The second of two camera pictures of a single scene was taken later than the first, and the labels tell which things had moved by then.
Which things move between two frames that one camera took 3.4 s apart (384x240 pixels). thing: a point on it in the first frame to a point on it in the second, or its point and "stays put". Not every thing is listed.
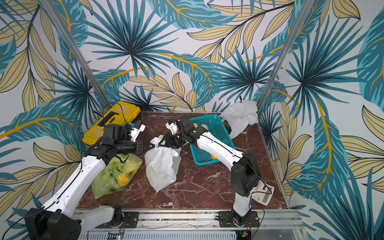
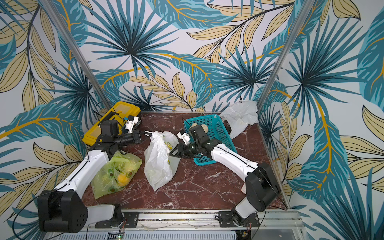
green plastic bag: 116,175 stays put
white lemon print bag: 162,164 stays put
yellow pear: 123,180 stays put
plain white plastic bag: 240,115 stays put
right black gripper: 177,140 to 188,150
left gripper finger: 149,147 to 147,134
